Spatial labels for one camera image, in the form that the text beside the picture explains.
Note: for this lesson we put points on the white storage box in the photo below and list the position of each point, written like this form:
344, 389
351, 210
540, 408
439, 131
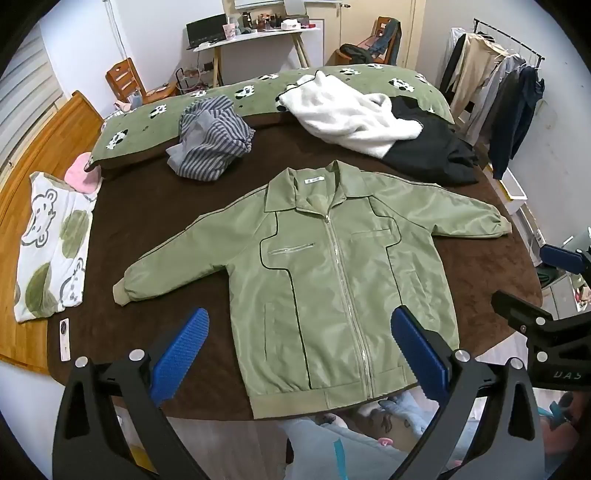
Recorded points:
512, 189

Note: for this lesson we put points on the green cow print quilt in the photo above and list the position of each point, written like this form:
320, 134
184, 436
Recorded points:
152, 134

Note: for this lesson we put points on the pink cloth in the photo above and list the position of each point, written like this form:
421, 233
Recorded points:
81, 177

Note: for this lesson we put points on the black hanging garment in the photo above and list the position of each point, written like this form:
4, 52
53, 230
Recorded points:
452, 64

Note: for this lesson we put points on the wooden chair with clothes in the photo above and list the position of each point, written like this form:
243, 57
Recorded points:
369, 46

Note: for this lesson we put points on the green zip jacket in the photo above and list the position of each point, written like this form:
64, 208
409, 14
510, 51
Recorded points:
323, 286

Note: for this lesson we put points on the beige hanging coat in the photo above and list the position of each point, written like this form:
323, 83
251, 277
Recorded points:
478, 69

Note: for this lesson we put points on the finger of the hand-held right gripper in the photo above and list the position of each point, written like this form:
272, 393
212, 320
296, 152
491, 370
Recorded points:
517, 309
561, 258

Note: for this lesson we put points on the black clothes rack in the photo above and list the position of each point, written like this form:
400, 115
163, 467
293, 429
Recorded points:
512, 39

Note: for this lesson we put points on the white window blind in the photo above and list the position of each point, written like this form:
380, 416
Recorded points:
27, 101

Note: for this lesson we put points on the white remote control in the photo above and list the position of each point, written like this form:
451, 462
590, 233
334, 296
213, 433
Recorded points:
64, 339

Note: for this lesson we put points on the white fleece jacket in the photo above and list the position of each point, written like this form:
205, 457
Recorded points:
341, 120

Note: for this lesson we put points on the person's light blue clothing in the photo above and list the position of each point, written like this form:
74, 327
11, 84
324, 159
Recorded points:
332, 447

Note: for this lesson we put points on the navy hanging jacket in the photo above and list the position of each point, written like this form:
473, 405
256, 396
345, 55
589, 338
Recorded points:
521, 120

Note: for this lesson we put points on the white desk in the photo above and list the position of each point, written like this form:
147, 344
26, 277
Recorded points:
258, 37

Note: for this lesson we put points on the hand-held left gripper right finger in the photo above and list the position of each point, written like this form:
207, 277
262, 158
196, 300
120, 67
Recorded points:
418, 350

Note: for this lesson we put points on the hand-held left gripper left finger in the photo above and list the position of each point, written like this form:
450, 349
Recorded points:
182, 350

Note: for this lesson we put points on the black monitor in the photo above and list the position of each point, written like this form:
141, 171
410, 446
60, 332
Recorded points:
205, 30

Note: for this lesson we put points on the grey hanging shirt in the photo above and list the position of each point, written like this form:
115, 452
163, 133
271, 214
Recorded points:
496, 87

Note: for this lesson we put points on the bear print pillow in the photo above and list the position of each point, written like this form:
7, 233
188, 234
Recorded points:
51, 240

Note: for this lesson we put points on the white tissue box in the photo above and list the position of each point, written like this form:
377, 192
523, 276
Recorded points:
292, 25

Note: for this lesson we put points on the grey striped shirt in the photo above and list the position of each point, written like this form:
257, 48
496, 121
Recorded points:
212, 143

